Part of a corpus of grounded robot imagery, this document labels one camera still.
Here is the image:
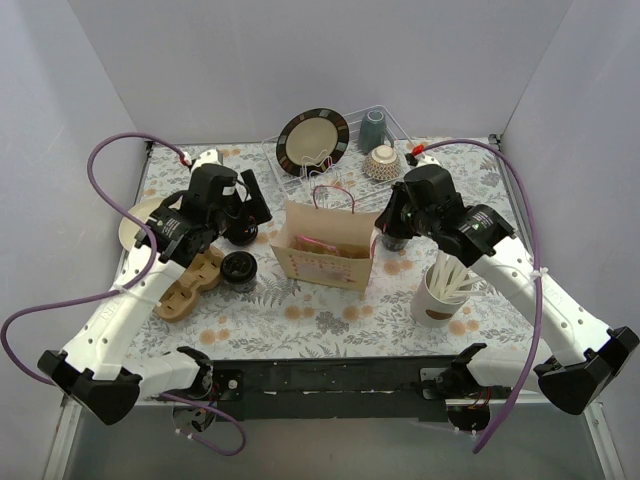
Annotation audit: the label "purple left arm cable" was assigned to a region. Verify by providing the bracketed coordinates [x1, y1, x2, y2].
[0, 132, 247, 457]

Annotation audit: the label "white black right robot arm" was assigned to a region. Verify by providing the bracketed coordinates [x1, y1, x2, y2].
[375, 164, 639, 415]

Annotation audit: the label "cream plate on table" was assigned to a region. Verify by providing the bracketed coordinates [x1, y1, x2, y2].
[118, 198, 162, 252]

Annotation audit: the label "black cup lid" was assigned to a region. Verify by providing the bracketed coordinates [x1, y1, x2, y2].
[220, 251, 258, 283]

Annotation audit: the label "patterned ceramic bowl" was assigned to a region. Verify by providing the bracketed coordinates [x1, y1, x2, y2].
[363, 145, 401, 181]

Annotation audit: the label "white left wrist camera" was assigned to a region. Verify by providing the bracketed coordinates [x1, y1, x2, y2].
[189, 148, 223, 172]

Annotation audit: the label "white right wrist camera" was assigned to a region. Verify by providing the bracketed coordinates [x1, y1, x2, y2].
[405, 152, 441, 168]

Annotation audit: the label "dark translucent takeout cup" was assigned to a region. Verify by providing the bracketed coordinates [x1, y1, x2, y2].
[226, 278, 257, 294]

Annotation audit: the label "paper bag pink handles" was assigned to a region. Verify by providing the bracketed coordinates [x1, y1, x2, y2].
[270, 185, 378, 292]

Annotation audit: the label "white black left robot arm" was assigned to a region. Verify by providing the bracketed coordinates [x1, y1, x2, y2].
[38, 164, 271, 425]

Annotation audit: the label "aluminium frame rail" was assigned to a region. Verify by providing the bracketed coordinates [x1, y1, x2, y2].
[45, 391, 624, 479]

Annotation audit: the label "grey green mug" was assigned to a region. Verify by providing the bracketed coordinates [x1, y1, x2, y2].
[357, 109, 394, 154]

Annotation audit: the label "brown cardboard cup carrier stack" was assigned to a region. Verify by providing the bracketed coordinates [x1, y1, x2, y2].
[154, 246, 224, 323]

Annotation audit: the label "dark rimmed plate in rack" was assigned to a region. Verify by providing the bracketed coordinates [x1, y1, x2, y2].
[276, 108, 350, 176]

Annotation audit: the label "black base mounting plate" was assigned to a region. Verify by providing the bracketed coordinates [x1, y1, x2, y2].
[192, 355, 478, 421]

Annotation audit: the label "white wire dish rack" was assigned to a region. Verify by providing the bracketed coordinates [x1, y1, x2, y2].
[261, 105, 420, 211]

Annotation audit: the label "white cup with stirrers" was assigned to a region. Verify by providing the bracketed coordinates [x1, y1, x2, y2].
[410, 252, 480, 328]

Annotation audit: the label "black plastic lid stack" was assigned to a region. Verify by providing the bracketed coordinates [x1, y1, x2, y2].
[225, 226, 259, 247]

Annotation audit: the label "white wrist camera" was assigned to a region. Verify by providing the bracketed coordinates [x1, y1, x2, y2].
[189, 148, 223, 172]
[405, 152, 441, 168]

